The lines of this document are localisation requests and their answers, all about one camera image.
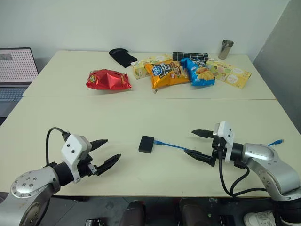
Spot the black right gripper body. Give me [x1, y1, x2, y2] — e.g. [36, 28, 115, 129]
[210, 137, 228, 168]

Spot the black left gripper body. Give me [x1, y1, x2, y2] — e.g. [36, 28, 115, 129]
[75, 154, 99, 179]

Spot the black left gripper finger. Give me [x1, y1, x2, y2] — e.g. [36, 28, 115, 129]
[95, 153, 122, 176]
[90, 139, 109, 153]

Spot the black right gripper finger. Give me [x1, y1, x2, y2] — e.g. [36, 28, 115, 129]
[191, 129, 214, 139]
[183, 149, 213, 164]

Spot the black adapter box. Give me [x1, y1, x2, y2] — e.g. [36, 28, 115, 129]
[138, 135, 155, 154]

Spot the dark rounded shape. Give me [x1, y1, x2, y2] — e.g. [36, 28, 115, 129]
[121, 200, 147, 226]

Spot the blue chips bag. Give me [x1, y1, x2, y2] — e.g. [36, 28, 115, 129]
[179, 57, 216, 87]

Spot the red snack bag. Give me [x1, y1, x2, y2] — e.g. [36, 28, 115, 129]
[85, 68, 133, 91]

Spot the yellow snack box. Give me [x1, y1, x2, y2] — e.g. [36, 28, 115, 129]
[205, 58, 253, 90]
[130, 54, 174, 81]

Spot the orange snack bag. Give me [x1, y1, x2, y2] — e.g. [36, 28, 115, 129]
[143, 59, 191, 90]

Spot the white shoe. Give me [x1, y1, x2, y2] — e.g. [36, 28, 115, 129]
[243, 210, 276, 226]

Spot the black checked cloth pouch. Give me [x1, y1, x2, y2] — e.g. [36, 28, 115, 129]
[172, 51, 209, 63]

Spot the stainless steel cup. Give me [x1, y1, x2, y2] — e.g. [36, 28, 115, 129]
[218, 39, 235, 60]

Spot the black fabric pouch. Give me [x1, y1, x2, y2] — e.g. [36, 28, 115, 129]
[108, 48, 138, 69]

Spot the grey partition panel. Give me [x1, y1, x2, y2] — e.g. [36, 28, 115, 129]
[252, 0, 301, 140]

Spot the grey laptop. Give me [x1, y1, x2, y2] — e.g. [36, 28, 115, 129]
[0, 47, 40, 118]

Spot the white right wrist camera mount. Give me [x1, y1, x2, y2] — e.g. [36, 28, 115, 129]
[212, 121, 235, 163]

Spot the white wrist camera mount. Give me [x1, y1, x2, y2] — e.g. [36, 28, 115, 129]
[212, 121, 235, 163]
[60, 134, 93, 184]

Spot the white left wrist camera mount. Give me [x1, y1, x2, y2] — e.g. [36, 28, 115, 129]
[60, 134, 93, 184]

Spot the blue Ethernet cable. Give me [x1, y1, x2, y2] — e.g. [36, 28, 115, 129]
[153, 138, 285, 152]

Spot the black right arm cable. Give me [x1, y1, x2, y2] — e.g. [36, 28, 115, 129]
[217, 150, 267, 199]

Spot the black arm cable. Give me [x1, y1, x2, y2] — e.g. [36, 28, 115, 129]
[45, 127, 71, 166]
[217, 150, 267, 199]

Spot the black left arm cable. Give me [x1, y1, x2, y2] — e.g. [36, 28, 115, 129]
[45, 127, 71, 166]

